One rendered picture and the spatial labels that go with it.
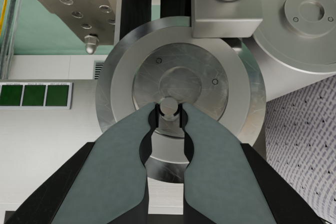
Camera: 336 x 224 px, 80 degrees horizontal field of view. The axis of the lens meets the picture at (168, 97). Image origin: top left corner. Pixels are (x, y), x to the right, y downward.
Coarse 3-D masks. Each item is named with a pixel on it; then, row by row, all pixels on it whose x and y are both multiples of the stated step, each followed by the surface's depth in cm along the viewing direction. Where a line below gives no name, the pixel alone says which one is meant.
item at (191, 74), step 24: (168, 48) 16; (192, 48) 16; (144, 72) 16; (168, 72) 16; (192, 72) 16; (216, 72) 16; (144, 96) 15; (192, 96) 16; (216, 96) 15; (216, 120) 15
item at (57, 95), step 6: (48, 90) 51; (54, 90) 51; (60, 90) 51; (66, 90) 51; (48, 96) 51; (54, 96) 51; (60, 96) 51; (66, 96) 51; (48, 102) 51; (54, 102) 50; (60, 102) 50
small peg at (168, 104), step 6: (168, 96) 13; (162, 102) 12; (168, 102) 12; (174, 102) 12; (162, 108) 12; (168, 108) 12; (174, 108) 12; (162, 114) 12; (168, 114) 12; (174, 114) 12; (168, 120) 14
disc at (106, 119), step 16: (176, 16) 19; (144, 32) 19; (240, 48) 18; (112, 64) 18; (256, 64) 18; (256, 80) 17; (96, 96) 18; (256, 96) 17; (96, 112) 17; (256, 112) 17; (256, 128) 17; (160, 176) 16; (176, 176) 16
